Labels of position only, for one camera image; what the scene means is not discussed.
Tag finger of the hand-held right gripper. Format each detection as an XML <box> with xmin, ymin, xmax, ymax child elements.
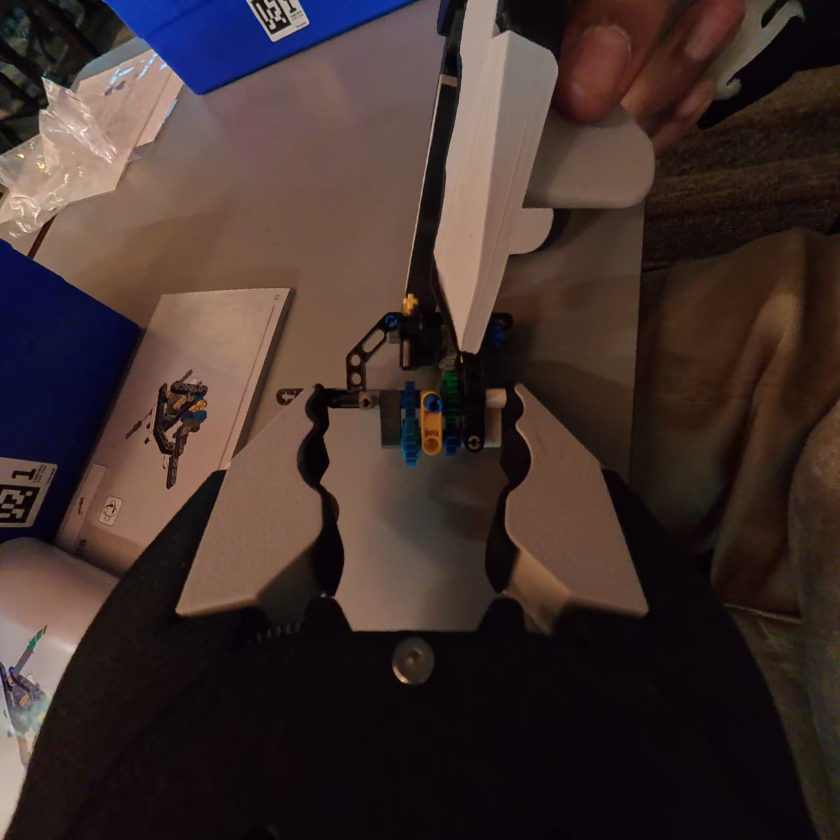
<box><xmin>433</xmin><ymin>31</ymin><xmax>658</xmax><ymax>357</ymax></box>
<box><xmin>404</xmin><ymin>0</ymin><xmax>504</xmax><ymax>312</ymax></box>

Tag blue plastic bin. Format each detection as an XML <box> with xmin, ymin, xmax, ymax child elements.
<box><xmin>105</xmin><ymin>0</ymin><xmax>421</xmax><ymax>97</ymax></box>
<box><xmin>0</xmin><ymin>239</ymin><xmax>143</xmax><ymax>546</ymax></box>

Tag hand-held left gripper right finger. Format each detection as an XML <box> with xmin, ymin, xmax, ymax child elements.
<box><xmin>484</xmin><ymin>382</ymin><xmax>651</xmax><ymax>634</ymax></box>

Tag lego technic model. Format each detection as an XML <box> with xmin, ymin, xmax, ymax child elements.
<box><xmin>277</xmin><ymin>293</ymin><xmax>516</xmax><ymax>471</ymax></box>

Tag person's tan trousers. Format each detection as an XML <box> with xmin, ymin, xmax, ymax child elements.
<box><xmin>631</xmin><ymin>226</ymin><xmax>840</xmax><ymax>621</ymax></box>

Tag lego instruction booklet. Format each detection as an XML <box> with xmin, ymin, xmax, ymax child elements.
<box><xmin>0</xmin><ymin>287</ymin><xmax>294</xmax><ymax>788</ymax></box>

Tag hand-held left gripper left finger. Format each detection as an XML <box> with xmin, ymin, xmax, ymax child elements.
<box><xmin>175</xmin><ymin>385</ymin><xmax>347</xmax><ymax>626</ymax></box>

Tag clear plastic bag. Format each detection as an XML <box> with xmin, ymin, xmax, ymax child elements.
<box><xmin>0</xmin><ymin>75</ymin><xmax>135</xmax><ymax>238</ymax></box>

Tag person's right hand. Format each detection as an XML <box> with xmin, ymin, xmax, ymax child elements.
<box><xmin>554</xmin><ymin>0</ymin><xmax>750</xmax><ymax>156</ymax></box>

